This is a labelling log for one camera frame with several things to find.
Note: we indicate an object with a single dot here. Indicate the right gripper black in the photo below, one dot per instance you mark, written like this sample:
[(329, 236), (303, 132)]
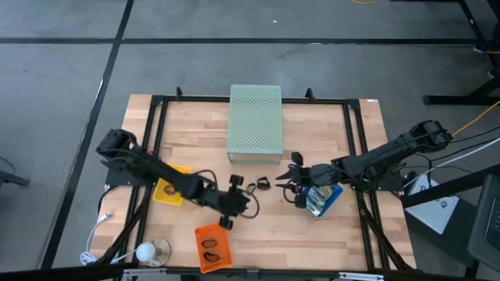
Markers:
[(316, 175)]

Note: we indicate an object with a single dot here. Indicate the orange plastic basket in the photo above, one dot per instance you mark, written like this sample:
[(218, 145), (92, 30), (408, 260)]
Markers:
[(224, 250)]

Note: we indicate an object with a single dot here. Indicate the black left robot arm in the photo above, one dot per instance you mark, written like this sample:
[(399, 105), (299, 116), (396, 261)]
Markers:
[(156, 171)]

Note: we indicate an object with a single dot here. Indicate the black aluminium table frame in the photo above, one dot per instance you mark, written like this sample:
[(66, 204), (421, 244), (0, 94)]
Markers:
[(195, 98)]

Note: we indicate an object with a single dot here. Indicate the person's shoe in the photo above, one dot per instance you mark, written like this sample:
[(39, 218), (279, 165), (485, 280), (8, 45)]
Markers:
[(484, 48), (494, 74)]

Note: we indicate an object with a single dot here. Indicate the blue plastic basket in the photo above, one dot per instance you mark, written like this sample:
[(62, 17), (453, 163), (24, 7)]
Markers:
[(336, 191)]

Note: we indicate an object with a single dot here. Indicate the black desk leg frame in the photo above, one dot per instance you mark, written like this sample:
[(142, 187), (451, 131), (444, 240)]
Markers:
[(449, 100)]

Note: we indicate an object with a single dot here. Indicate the black desk beam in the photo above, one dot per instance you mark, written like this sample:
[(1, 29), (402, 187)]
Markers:
[(449, 187)]

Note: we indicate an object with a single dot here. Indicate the green crayon box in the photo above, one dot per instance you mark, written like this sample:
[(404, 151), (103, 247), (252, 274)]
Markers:
[(318, 199)]

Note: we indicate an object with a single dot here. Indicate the yellow plastic basket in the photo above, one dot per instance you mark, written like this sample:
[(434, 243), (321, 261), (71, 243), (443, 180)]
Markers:
[(160, 194)]

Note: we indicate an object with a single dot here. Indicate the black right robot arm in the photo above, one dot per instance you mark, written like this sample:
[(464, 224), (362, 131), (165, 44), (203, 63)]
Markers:
[(390, 156)]

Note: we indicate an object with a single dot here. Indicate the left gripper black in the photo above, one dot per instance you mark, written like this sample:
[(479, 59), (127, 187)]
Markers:
[(228, 203)]

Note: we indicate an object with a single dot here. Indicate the silver metal bracket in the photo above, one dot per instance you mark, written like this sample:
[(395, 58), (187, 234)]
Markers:
[(361, 276), (136, 275)]

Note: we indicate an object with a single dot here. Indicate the dark grey chair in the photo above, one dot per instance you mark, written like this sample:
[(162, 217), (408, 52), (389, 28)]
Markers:
[(486, 226)]

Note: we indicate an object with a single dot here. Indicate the green perforated metal shelf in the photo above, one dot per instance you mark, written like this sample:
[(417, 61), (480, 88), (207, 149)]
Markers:
[(254, 121)]

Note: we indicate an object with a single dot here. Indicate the black clamp knob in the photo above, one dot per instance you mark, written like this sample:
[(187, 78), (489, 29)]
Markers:
[(309, 93), (179, 93)]

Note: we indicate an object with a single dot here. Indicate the white round ball device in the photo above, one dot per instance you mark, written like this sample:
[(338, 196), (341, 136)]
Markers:
[(145, 252)]

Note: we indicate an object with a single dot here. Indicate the white box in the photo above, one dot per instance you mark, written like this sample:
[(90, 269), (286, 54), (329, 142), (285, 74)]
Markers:
[(433, 212)]

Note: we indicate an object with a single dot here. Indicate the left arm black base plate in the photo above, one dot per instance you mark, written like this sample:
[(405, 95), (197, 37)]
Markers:
[(117, 180)]

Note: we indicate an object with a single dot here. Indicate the black furniture foot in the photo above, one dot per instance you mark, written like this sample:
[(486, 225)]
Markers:
[(11, 178)]

